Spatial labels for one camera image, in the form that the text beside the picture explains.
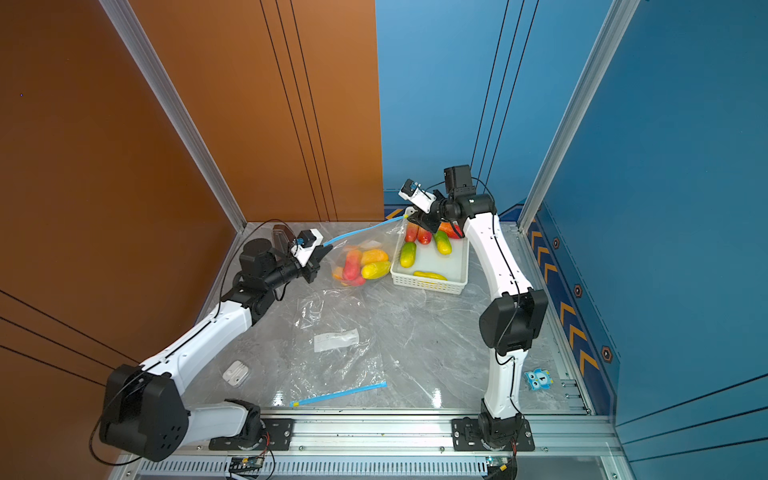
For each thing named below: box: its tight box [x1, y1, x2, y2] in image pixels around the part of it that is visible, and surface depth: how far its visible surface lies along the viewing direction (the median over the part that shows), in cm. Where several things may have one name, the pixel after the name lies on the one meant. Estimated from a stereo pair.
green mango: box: [400, 242, 417, 268], surface depth 107 cm
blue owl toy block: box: [524, 368, 554, 391], surface depth 82 cm
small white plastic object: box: [222, 360, 249, 387], surface depth 84 cm
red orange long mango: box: [417, 226, 433, 245], surface depth 114 cm
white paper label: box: [313, 328, 359, 353], surface depth 91 cm
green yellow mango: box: [434, 230, 453, 255], surface depth 111 cm
